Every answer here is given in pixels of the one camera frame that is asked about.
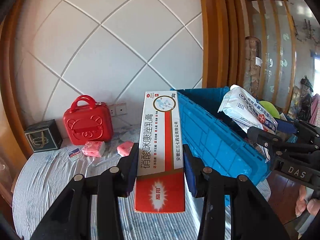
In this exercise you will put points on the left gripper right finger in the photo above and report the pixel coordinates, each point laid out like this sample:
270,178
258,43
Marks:
251,215

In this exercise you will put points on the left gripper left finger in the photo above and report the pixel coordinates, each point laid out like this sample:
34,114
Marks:
69,217

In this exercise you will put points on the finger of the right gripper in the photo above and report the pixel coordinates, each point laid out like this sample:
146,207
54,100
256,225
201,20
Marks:
266,139
285,126

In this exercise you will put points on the green plush toy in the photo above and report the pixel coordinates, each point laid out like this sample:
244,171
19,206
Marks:
270,108

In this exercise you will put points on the white wet wipes pack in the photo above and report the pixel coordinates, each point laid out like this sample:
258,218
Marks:
246,111

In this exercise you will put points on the pink tissue pack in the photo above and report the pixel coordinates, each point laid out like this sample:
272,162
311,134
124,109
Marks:
94,148
124,149

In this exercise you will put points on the red white ointment box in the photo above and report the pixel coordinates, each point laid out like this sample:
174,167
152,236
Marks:
159,184

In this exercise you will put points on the person right hand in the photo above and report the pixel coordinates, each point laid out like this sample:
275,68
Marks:
312,206

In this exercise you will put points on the striped white bed sheet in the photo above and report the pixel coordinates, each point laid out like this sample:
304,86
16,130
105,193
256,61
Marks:
94,198

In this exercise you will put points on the small white blue box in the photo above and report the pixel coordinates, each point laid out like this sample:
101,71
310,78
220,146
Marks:
75,154

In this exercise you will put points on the blue plastic crate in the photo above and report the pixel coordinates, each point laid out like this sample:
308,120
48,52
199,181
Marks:
217,139

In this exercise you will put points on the rolled patterned mat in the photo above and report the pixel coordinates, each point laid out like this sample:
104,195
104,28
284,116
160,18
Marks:
253,64

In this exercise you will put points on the black coffee cup box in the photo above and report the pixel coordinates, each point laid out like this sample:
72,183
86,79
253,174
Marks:
44,136

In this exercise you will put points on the red bear suitcase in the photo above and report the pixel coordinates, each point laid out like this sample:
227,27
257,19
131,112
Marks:
88,120

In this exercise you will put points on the white wall socket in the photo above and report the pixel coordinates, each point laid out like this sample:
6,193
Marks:
118,109

